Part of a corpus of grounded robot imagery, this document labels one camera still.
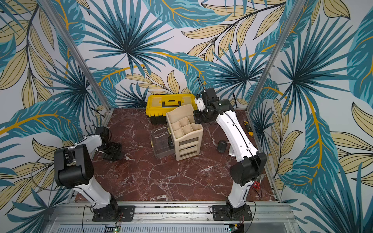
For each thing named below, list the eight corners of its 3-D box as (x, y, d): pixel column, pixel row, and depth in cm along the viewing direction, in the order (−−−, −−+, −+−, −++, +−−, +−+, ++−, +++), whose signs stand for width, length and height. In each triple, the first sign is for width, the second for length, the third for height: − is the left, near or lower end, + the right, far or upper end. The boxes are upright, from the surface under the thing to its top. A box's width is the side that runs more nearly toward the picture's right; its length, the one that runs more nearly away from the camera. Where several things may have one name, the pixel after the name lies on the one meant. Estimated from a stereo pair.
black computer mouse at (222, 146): (218, 152, 98) (218, 150, 96) (216, 142, 103) (217, 139, 101) (226, 152, 98) (227, 150, 96) (224, 142, 103) (225, 140, 101)
